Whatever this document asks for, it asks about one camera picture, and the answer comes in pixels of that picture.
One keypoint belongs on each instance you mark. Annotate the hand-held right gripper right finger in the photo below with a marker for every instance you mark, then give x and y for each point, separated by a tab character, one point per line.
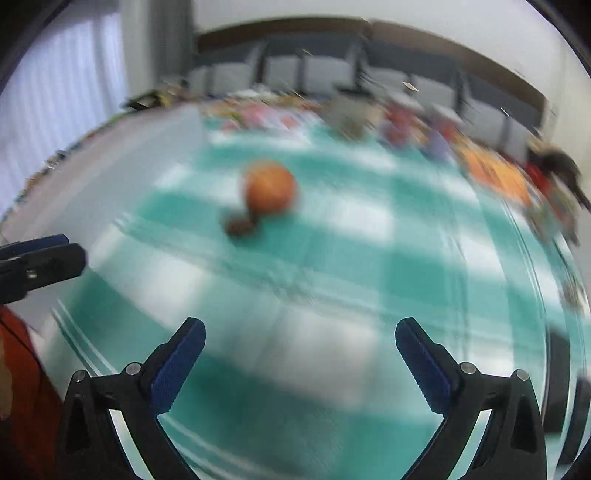
425	364

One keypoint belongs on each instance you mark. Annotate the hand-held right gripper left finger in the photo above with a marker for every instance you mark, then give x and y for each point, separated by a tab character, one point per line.
178	364

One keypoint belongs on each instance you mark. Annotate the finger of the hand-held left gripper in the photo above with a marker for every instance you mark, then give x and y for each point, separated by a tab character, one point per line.
32	243
46	267

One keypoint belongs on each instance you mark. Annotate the dark wrinkled date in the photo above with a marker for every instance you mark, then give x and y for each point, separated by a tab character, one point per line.
240	226

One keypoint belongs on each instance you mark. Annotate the red apple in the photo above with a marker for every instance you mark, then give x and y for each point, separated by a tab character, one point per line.
270	190

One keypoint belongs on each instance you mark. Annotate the white board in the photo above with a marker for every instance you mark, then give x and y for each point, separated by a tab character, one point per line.
115	157

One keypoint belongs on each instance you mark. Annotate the red patterned clothing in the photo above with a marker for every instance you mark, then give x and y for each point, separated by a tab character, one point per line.
25	397

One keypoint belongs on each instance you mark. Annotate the large black smartphone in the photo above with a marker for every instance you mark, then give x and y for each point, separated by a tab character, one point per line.
559	383

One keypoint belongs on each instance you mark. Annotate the white sheer curtain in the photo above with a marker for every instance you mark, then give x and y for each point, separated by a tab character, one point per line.
60	101

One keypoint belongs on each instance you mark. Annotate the green plaid cloth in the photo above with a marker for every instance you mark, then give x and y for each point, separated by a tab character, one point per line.
300	277

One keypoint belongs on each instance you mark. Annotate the purple labelled can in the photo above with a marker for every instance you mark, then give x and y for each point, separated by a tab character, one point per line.
441	137

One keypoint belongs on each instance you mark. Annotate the grey curtain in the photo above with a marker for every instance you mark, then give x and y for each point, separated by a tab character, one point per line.
157	41

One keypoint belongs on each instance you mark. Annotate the black bag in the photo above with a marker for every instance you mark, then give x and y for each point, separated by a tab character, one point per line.
561	168

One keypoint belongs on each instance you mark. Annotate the orange labelled can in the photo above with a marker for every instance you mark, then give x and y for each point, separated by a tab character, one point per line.
401	127

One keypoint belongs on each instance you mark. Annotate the clear glass jar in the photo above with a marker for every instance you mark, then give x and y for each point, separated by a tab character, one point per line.
350	117

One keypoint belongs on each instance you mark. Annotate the pink snack packet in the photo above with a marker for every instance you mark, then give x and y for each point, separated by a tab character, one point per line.
256	115

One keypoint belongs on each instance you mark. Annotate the brown headboard panel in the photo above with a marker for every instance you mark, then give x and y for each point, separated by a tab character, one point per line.
461	50
277	30

